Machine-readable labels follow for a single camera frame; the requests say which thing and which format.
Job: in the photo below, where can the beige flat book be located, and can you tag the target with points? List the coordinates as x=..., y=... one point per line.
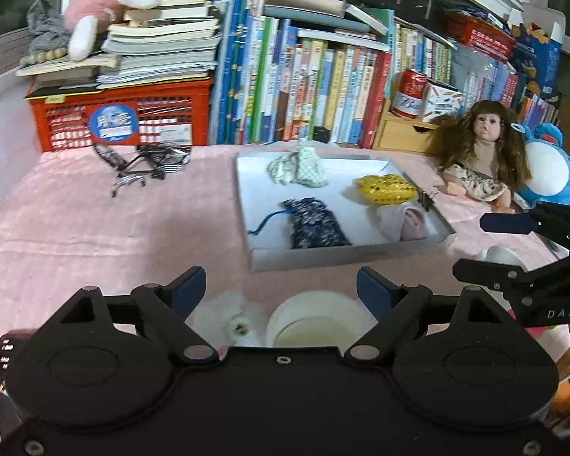
x=304, y=4

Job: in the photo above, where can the pink and white plush toy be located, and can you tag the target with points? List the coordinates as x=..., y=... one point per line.
x=99, y=0

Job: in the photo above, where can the pink tablecloth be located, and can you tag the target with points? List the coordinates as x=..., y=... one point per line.
x=99, y=237

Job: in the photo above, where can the white plastic storage box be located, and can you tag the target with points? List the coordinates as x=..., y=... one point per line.
x=4, y=128

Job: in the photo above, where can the pink pouch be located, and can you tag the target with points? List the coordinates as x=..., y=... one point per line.
x=408, y=223

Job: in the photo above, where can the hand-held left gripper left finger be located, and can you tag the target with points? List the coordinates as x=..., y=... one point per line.
x=190, y=289

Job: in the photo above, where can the small wooden drawer box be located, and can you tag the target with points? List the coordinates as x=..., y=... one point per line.
x=399, y=135

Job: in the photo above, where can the green flat book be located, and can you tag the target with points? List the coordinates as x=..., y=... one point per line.
x=361, y=21

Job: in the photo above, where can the white shallow tray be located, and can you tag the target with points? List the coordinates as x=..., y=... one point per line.
x=346, y=199

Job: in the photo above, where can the row of upright books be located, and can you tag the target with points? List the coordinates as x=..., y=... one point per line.
x=289, y=90

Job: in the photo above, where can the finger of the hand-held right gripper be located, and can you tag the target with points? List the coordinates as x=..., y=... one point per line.
x=503, y=223
x=484, y=270

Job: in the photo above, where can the red plastic basket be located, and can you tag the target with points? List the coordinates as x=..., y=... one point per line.
x=479, y=33

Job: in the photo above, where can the white printed cardboard box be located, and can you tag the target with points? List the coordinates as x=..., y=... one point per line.
x=444, y=102

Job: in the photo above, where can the paper cup with rabbit drawing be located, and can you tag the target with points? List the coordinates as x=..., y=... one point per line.
x=313, y=327

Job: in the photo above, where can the red drink can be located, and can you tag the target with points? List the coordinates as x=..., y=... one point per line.
x=408, y=95

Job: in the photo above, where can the long-haired baby doll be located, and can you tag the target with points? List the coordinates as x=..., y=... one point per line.
x=484, y=128

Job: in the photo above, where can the black binder clip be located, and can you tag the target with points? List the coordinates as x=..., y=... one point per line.
x=427, y=199

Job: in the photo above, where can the blue and white plush toy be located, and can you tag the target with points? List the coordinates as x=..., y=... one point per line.
x=551, y=166

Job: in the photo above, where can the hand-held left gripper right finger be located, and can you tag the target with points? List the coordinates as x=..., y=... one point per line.
x=373, y=289

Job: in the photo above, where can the stack of flat books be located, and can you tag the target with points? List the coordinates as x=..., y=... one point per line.
x=161, y=52

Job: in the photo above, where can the grey cloth toy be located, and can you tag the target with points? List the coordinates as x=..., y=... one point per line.
x=47, y=28

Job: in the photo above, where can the gold sequin pouch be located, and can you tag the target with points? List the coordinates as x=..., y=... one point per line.
x=384, y=190

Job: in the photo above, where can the blue cardboard box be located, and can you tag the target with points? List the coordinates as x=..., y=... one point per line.
x=536, y=57

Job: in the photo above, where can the green striped cloth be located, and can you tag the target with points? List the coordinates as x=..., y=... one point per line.
x=304, y=171

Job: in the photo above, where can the red plastic crate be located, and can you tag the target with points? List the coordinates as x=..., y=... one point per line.
x=66, y=118

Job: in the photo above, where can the white fluffy soft toy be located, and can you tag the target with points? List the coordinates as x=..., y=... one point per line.
x=228, y=311

